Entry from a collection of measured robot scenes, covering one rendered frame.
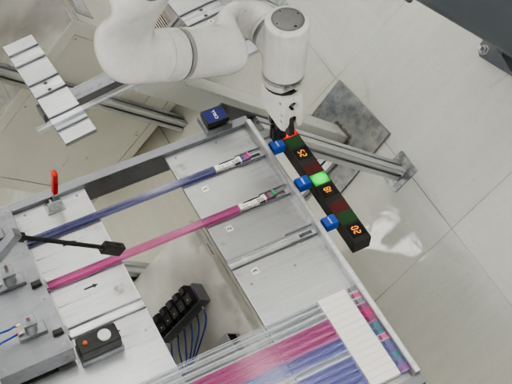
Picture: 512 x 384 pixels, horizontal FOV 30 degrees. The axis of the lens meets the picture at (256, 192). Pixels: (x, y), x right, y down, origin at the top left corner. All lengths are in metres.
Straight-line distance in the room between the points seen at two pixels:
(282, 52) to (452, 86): 0.96
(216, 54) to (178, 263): 0.77
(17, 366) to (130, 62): 0.56
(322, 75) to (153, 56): 1.39
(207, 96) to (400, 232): 0.69
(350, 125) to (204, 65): 1.20
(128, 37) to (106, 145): 1.70
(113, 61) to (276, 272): 0.57
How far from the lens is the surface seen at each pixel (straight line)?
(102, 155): 3.20
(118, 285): 1.84
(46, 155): 3.10
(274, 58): 1.78
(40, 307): 1.77
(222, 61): 1.64
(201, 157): 2.01
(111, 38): 1.49
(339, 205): 1.96
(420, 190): 2.63
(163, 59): 1.56
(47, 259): 1.89
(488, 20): 2.20
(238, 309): 2.15
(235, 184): 1.97
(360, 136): 2.75
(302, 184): 1.96
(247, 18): 1.81
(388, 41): 2.78
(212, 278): 2.20
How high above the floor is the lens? 2.27
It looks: 50 degrees down
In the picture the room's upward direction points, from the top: 78 degrees counter-clockwise
